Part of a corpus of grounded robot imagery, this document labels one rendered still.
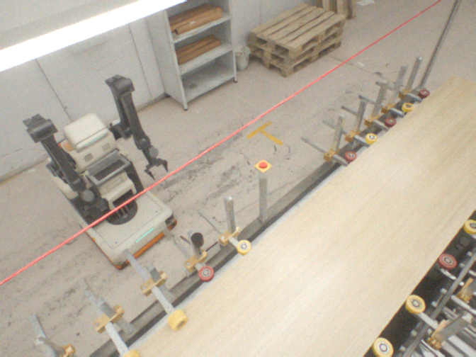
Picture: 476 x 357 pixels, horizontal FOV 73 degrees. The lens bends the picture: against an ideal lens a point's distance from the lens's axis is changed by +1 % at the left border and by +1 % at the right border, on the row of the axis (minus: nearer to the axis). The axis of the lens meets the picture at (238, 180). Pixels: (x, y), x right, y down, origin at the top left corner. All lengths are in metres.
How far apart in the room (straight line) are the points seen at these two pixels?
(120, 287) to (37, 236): 1.03
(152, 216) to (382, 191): 1.79
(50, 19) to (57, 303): 2.75
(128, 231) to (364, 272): 1.83
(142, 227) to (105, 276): 0.52
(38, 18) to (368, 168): 2.05
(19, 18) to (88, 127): 1.59
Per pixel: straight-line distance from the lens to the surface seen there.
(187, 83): 4.52
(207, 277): 1.76
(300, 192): 2.31
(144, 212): 2.87
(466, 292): 2.05
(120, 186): 2.41
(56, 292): 3.15
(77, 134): 2.03
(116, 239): 2.81
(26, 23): 0.48
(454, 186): 2.38
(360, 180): 2.19
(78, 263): 3.18
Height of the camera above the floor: 2.50
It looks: 49 degrees down
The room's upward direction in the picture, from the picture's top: 5 degrees counter-clockwise
